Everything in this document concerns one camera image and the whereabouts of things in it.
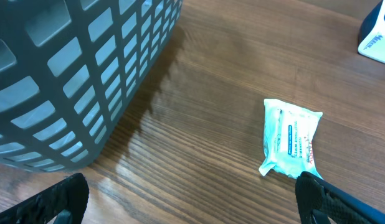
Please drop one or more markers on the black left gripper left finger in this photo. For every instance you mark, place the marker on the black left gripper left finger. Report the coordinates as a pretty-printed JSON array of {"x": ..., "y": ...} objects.
[{"x": 64, "y": 202}]

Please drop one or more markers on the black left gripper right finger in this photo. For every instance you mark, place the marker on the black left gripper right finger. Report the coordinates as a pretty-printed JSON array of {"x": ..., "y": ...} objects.
[{"x": 320, "y": 202}]

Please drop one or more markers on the teal white tissue pack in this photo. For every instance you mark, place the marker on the teal white tissue pack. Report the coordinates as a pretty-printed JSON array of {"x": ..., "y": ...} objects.
[{"x": 288, "y": 135}]

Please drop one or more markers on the white barcode scanner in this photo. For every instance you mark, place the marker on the white barcode scanner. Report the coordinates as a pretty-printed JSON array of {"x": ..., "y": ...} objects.
[{"x": 371, "y": 37}]

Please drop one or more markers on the grey plastic mesh basket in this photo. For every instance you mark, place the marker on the grey plastic mesh basket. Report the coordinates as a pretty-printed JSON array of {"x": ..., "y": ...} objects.
[{"x": 68, "y": 70}]

